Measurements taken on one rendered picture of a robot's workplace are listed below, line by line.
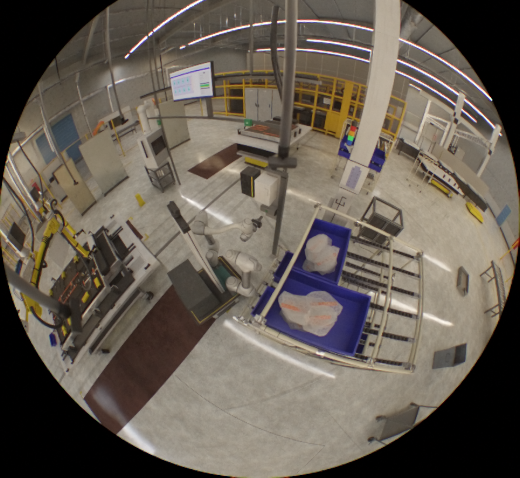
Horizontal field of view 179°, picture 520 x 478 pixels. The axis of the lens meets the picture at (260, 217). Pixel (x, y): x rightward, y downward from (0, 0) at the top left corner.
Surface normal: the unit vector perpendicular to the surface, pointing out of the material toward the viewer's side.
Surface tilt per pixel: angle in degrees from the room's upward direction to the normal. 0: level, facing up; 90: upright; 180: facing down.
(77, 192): 90
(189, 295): 0
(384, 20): 90
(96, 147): 90
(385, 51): 90
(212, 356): 0
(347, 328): 8
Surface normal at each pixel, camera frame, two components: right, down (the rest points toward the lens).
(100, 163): 0.85, 0.40
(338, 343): -0.11, -0.71
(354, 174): -0.53, 0.63
